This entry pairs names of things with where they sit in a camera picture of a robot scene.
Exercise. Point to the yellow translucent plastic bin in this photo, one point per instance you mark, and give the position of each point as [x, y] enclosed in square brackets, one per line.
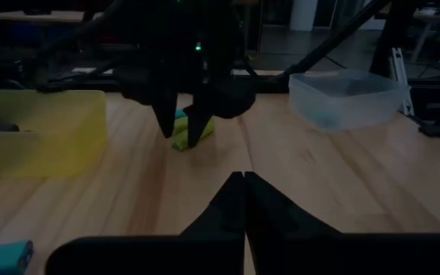
[71, 153]

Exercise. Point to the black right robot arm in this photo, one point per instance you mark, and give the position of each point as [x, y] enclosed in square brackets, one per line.
[166, 23]

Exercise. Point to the silver frame bracket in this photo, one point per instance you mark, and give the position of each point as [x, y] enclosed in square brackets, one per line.
[399, 76]

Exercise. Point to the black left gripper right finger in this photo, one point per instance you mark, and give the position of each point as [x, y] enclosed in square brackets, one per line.
[319, 252]

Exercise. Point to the clear plastic bin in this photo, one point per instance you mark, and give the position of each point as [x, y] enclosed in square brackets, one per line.
[357, 110]

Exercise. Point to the teal lighter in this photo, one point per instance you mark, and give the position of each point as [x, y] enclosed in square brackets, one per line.
[2, 259]

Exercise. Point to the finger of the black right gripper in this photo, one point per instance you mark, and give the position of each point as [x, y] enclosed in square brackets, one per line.
[198, 122]
[168, 114]

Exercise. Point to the white building pillar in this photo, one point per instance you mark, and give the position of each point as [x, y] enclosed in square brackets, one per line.
[304, 15]

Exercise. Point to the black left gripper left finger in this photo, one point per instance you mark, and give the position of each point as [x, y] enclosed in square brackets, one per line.
[204, 252]

